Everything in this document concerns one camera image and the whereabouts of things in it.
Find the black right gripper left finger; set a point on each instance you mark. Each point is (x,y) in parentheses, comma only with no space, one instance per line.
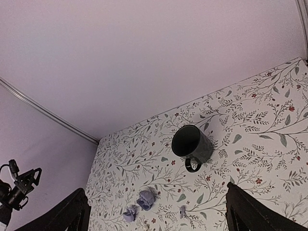
(71,214)

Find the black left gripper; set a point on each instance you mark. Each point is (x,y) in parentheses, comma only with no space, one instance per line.
(16,198)

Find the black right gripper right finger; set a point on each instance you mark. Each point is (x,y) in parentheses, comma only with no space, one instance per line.
(245,213)

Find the light purple round earbud case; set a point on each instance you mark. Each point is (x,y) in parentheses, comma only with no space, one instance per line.
(130,214)

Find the light purple stem earbud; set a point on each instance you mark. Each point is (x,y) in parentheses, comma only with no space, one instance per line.
(182,210)

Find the dark purple open earbud case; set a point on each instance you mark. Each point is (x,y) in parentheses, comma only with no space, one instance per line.
(146,200)

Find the floral patterned table mat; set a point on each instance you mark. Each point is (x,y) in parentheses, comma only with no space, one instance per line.
(259,129)

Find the dark grey ceramic mug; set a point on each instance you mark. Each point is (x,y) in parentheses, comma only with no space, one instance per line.
(191,144)

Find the left aluminium corner post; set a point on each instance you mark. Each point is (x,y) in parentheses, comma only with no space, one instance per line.
(49,114)

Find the aluminium corner post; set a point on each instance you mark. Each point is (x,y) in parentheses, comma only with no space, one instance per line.
(49,114)
(302,6)

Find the right aluminium corner post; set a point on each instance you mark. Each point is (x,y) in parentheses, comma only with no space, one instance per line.
(302,6)

